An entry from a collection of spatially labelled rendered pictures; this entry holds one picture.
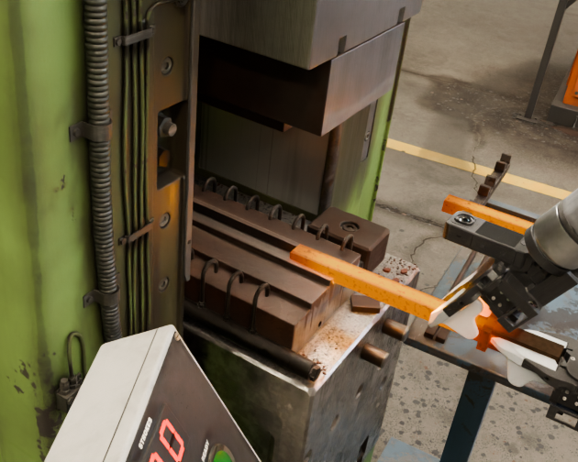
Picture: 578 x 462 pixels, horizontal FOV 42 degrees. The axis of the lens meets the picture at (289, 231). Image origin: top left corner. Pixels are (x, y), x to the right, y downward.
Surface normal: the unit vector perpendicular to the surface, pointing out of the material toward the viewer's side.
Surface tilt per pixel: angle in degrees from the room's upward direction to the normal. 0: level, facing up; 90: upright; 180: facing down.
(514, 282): 29
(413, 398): 0
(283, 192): 90
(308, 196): 90
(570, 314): 0
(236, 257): 0
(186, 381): 60
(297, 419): 90
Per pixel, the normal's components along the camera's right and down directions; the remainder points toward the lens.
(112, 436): -0.40, -0.80
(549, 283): -0.52, 0.43
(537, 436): 0.11, -0.83
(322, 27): 0.85, 0.37
